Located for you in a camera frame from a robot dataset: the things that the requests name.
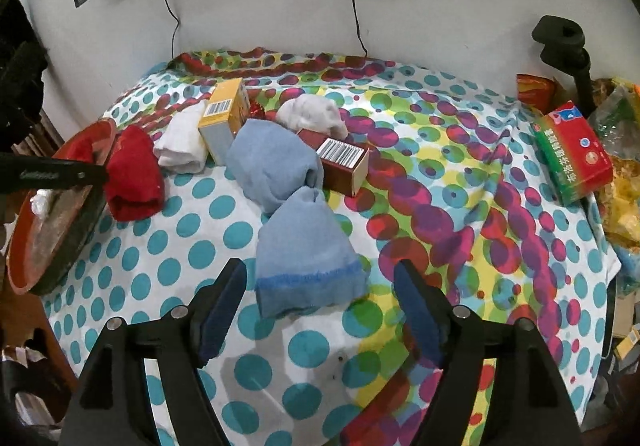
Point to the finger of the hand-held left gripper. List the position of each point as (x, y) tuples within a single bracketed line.
[(50, 173)]

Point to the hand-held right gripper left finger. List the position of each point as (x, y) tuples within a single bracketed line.
[(227, 311)]

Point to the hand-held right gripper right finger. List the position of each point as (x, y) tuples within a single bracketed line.
[(417, 316)]

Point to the round red tray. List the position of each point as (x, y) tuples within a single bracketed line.
[(50, 241)]

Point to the red sock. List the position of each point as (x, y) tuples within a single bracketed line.
[(132, 176)]

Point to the light blue sock dark cuff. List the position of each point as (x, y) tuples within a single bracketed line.
[(305, 251)]

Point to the plain light blue sock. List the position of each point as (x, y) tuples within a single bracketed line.
[(265, 166)]

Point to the dark red cardboard box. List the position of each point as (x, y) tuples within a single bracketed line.
[(345, 171)]

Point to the yellow cardboard box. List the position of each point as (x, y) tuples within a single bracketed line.
[(232, 111)]

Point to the crumpled white paper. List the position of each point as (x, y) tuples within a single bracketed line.
[(45, 202)]

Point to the wooden slatted rack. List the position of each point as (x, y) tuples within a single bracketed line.
[(42, 136)]

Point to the colourful polka dot tablecloth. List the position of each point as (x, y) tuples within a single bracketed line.
[(450, 236)]

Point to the black hanging clothes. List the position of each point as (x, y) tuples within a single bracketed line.
[(17, 66)]

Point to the small red wrapped candy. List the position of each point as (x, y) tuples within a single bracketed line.
[(257, 110)]

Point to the small yellow box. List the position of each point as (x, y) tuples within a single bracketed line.
[(629, 343)]

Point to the greyish white sock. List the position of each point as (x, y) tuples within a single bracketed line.
[(315, 116)]

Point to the blue cloth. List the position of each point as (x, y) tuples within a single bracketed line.
[(627, 268)]

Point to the green and red box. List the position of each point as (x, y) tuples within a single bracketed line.
[(575, 161)]

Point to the yellow plastic bags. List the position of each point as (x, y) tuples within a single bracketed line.
[(622, 196)]

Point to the orange snack packet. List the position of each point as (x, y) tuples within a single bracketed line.
[(535, 91)]

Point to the black clamp stand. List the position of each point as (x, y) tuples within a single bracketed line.
[(557, 38)]

